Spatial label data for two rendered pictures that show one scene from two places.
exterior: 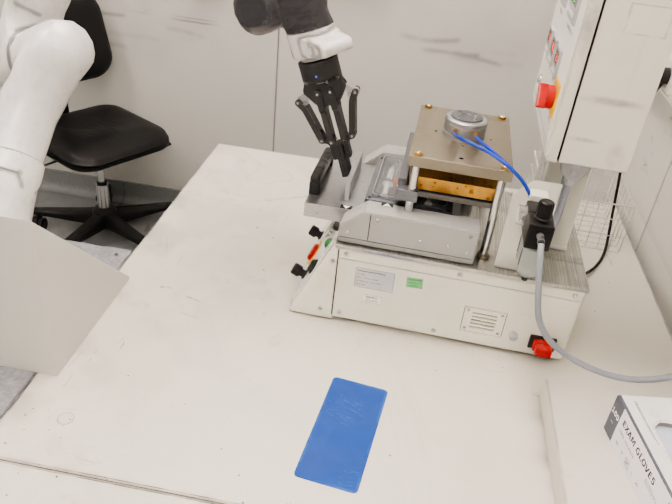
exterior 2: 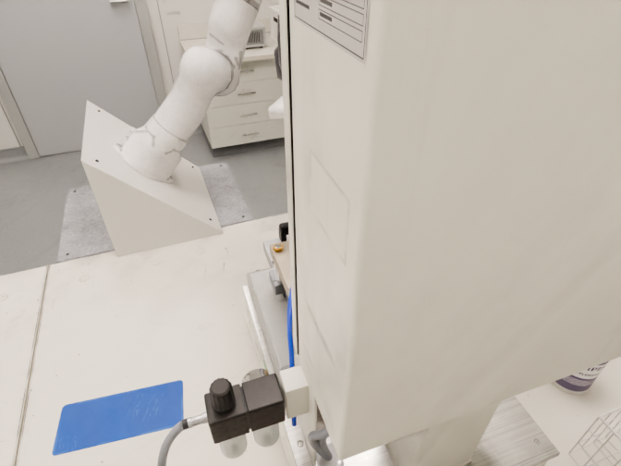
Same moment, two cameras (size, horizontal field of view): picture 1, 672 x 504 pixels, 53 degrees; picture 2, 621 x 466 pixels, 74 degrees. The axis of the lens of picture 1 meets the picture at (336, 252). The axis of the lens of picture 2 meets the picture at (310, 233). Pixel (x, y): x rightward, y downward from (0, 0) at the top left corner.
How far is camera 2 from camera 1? 1.08 m
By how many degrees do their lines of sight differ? 51
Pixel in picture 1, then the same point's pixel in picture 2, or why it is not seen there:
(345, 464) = (82, 434)
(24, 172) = (156, 138)
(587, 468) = not seen: outside the picture
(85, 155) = not seen: hidden behind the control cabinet
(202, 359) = (163, 301)
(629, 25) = (312, 197)
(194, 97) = not seen: hidden behind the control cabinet
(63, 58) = (186, 72)
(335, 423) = (127, 405)
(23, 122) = (169, 108)
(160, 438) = (79, 322)
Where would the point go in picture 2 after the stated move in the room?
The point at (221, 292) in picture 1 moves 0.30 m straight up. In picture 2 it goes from (240, 274) to (226, 177)
